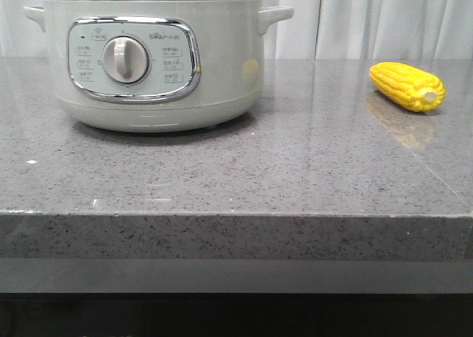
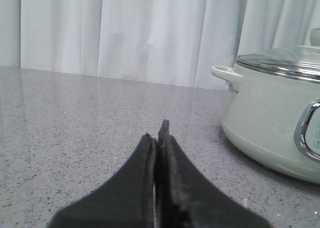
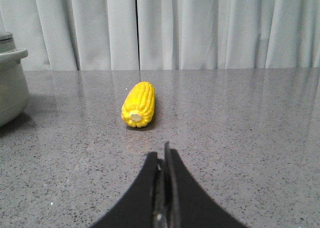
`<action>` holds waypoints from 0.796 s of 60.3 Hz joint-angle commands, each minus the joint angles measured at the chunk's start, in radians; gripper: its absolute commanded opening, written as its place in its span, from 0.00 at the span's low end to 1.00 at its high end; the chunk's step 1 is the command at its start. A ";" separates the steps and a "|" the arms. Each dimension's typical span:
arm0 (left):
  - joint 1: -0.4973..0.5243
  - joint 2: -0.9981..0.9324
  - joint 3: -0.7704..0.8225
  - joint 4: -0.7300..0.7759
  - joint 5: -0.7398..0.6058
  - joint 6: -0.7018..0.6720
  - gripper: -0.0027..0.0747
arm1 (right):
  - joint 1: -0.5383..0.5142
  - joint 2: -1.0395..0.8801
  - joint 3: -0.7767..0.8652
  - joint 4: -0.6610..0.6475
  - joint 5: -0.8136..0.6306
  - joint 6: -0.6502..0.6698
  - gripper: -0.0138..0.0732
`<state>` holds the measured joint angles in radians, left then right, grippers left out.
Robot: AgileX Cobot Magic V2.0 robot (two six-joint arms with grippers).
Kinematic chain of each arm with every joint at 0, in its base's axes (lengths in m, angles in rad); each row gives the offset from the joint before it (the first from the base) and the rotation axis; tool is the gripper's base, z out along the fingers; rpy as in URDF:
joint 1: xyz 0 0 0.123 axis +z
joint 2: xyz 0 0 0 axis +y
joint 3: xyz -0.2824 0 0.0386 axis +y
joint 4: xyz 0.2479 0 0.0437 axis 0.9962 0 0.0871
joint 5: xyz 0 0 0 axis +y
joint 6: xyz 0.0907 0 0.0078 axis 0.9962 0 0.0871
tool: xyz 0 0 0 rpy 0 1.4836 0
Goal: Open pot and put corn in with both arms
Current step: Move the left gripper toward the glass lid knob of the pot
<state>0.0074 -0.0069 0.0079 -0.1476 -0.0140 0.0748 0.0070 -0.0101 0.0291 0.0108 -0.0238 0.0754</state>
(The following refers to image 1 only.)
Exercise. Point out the pale green electric cooking pot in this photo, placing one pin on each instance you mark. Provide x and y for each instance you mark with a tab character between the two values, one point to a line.
156	65

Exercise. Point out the white pleated curtain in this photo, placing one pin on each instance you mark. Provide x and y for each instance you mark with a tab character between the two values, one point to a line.
372	29

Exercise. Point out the yellow corn cob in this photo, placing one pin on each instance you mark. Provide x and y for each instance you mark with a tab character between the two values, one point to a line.
411	88

